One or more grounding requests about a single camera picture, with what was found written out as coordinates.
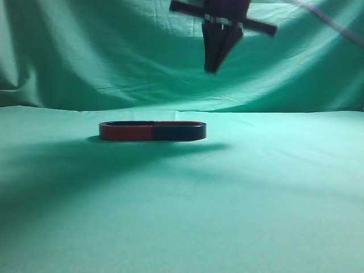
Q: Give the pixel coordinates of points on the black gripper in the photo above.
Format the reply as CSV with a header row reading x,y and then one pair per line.
x,y
220,39

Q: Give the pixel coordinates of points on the green cloth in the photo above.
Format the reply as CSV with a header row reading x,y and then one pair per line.
x,y
276,185

